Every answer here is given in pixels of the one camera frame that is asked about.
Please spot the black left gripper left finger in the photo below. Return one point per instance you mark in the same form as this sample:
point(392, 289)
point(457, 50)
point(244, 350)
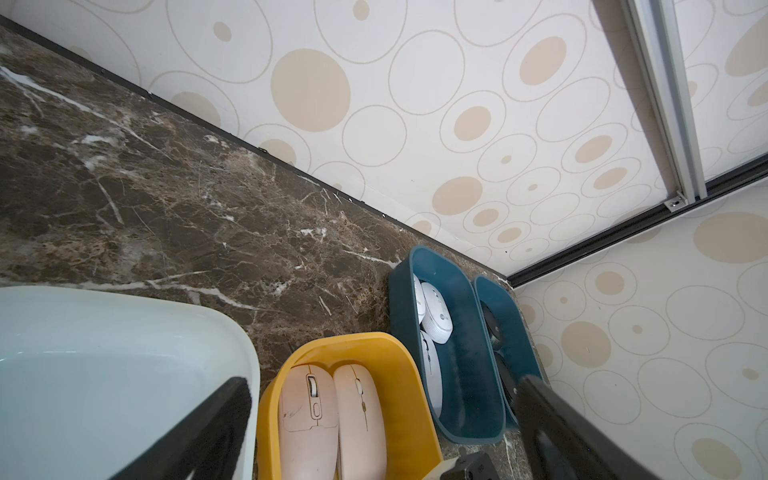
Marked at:
point(205, 444)

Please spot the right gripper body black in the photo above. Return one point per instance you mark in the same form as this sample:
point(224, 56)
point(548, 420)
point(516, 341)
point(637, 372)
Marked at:
point(474, 466)

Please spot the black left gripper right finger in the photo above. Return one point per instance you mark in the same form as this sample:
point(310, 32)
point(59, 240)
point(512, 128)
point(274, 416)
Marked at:
point(560, 443)

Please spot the yellow storage box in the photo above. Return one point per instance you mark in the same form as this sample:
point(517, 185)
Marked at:
point(412, 446)

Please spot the black mouse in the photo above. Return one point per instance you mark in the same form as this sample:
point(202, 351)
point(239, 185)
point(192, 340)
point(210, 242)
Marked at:
point(507, 380)
point(492, 325)

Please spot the pink mouse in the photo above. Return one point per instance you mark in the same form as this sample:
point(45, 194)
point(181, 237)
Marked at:
point(362, 439)
point(308, 422)

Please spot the white mouse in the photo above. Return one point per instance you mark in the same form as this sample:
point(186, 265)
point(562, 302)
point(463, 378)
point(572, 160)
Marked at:
point(437, 322)
point(419, 298)
point(432, 372)

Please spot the white storage box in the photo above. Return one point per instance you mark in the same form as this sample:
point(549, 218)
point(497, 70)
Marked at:
point(91, 380)

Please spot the left teal storage box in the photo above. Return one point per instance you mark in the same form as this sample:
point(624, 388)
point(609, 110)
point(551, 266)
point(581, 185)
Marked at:
point(472, 408)

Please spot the teal storage box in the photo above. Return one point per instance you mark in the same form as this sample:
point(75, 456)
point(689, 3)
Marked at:
point(472, 408)
point(516, 348)

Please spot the right teal storage box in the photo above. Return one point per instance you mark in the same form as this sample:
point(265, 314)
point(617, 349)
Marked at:
point(516, 348)

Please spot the horizontal aluminium frame bar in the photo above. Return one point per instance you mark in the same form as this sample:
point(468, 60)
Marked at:
point(654, 30)

